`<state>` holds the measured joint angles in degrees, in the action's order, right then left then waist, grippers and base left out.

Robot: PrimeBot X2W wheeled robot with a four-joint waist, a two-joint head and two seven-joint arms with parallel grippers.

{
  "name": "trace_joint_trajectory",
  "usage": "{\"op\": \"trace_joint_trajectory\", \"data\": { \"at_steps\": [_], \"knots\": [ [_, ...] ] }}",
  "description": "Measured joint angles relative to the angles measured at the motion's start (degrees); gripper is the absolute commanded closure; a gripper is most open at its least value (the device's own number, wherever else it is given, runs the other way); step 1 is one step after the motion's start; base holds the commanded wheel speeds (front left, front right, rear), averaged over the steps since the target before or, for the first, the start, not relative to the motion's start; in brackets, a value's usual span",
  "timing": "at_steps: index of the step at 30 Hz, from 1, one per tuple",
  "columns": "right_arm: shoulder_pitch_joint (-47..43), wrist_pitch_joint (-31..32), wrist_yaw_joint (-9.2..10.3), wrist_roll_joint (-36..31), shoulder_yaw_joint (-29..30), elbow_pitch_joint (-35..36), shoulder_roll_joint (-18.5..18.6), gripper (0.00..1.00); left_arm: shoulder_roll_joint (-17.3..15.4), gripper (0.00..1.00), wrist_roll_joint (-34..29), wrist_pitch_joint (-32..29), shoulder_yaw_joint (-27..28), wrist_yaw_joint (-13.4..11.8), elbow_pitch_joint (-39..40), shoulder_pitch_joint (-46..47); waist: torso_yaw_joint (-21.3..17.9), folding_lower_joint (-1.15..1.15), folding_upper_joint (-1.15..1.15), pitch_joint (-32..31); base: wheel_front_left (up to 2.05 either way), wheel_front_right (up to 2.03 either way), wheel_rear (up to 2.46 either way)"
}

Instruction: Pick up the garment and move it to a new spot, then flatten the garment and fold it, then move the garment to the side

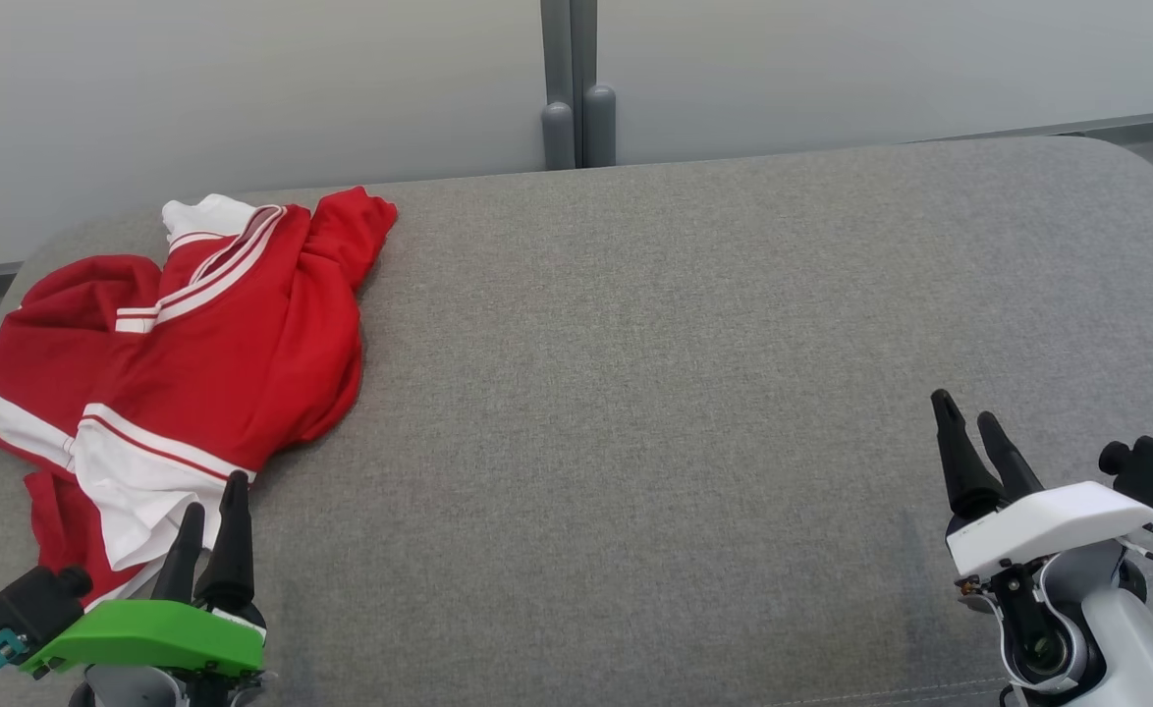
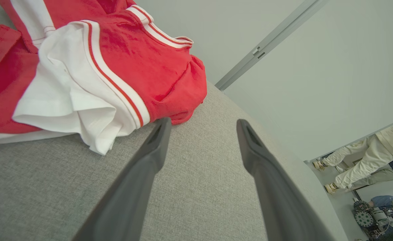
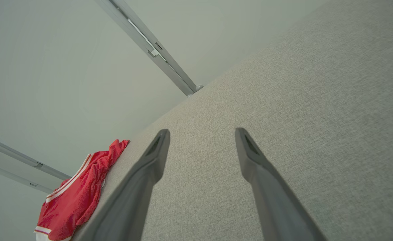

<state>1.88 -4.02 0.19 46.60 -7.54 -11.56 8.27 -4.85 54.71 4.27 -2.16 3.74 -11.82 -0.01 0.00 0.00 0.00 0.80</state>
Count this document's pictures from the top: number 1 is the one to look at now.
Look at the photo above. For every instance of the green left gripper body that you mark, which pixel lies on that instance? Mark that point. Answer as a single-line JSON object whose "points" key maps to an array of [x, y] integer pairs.
{"points": [[154, 638]]}

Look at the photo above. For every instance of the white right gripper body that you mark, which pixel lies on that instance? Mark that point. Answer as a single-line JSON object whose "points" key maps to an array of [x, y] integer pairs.
{"points": [[1048, 525]]}

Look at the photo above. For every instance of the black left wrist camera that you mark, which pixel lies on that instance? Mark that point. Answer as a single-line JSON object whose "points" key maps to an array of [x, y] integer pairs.
{"points": [[31, 604]]}

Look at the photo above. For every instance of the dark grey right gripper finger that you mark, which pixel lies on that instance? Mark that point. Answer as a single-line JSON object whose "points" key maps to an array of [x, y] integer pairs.
{"points": [[964, 471], [1011, 471]]}

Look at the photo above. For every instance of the grey partition post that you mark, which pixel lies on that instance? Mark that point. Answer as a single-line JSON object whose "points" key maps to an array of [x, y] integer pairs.
{"points": [[557, 128], [598, 118]]}

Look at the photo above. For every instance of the red shorts with white stripe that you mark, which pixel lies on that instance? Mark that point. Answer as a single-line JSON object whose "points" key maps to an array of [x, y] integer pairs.
{"points": [[56, 324]]}

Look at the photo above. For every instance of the grey fabric sofa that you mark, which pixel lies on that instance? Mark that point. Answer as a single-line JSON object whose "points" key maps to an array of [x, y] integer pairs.
{"points": [[655, 393]]}

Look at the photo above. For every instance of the red Bulls 23 jersey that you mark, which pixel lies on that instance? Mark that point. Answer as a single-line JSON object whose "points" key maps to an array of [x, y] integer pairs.
{"points": [[262, 344]]}

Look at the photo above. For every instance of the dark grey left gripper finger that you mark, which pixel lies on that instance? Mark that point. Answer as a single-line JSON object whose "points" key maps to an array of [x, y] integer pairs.
{"points": [[231, 560], [182, 560]]}

